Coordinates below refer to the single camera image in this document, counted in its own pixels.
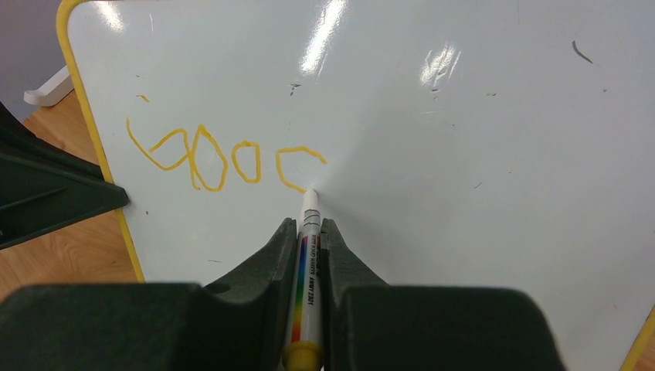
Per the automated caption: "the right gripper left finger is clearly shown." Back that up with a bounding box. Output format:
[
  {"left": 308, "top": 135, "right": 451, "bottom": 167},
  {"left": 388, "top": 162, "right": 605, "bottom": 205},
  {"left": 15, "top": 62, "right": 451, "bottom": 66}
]
[{"left": 1, "top": 219, "right": 297, "bottom": 370}]

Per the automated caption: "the white whiteboard marker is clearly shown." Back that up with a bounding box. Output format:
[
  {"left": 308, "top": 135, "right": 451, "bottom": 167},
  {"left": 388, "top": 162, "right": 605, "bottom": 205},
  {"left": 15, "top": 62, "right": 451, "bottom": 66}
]
[{"left": 282, "top": 189, "right": 324, "bottom": 370}]

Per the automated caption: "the yellow-framed whiteboard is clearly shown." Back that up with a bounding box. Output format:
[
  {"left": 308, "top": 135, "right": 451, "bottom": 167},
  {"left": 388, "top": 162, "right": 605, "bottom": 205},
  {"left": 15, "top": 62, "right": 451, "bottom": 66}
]
[{"left": 56, "top": 1, "right": 654, "bottom": 370}]

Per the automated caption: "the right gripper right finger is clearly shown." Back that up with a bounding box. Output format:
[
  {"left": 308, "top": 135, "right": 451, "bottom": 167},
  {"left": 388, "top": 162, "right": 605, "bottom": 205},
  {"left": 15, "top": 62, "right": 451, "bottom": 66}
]
[{"left": 321, "top": 219, "right": 565, "bottom": 370}]

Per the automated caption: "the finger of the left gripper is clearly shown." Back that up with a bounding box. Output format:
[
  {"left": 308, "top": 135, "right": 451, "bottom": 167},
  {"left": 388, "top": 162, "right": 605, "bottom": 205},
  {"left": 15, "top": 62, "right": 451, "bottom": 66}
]
[{"left": 1, "top": 107, "right": 129, "bottom": 249}]

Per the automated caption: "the white clothes rack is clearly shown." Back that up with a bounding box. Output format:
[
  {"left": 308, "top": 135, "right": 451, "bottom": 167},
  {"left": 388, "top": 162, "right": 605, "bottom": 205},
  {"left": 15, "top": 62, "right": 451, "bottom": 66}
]
[{"left": 23, "top": 66, "right": 73, "bottom": 107}]

